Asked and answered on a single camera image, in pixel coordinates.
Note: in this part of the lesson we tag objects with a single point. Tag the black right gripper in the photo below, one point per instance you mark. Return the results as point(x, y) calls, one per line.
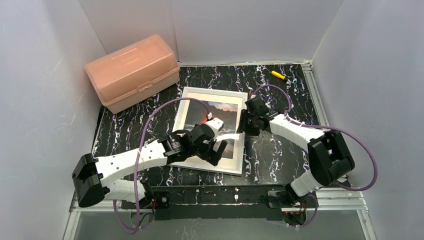
point(248, 122)

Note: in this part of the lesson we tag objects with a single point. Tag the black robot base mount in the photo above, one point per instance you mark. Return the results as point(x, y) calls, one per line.
point(227, 202)

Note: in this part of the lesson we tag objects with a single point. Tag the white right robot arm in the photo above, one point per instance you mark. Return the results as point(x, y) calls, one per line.
point(328, 153)

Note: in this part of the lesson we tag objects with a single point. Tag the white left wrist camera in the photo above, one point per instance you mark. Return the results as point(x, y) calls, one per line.
point(214, 123)

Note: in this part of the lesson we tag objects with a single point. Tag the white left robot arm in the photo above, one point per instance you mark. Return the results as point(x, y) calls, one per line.
point(101, 178)

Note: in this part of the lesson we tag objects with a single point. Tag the white picture frame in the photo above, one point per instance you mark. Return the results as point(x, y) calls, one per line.
point(231, 166)

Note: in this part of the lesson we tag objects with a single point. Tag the yellow screwdriver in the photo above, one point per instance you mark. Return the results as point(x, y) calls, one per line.
point(279, 75)

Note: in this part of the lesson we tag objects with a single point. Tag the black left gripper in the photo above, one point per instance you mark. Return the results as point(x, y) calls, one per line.
point(209, 149)

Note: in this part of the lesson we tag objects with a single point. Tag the pink plastic storage box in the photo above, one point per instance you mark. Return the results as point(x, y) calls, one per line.
point(134, 73)

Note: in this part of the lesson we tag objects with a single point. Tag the sunset photo in frame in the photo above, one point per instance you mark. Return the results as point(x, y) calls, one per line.
point(227, 112)

